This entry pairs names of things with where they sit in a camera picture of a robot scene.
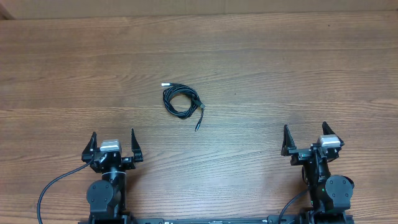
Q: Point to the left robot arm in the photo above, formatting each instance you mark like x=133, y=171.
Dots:
x=107, y=197

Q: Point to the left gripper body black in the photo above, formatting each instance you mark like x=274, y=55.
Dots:
x=125, y=164

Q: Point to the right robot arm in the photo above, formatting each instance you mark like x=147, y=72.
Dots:
x=330, y=195

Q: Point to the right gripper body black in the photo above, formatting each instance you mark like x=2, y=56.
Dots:
x=300, y=156

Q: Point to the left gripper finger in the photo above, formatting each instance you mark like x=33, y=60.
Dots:
x=135, y=147
x=91, y=146

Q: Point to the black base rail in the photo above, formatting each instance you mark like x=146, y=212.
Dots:
x=271, y=219

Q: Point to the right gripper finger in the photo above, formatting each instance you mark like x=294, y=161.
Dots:
x=328, y=131
x=288, y=145

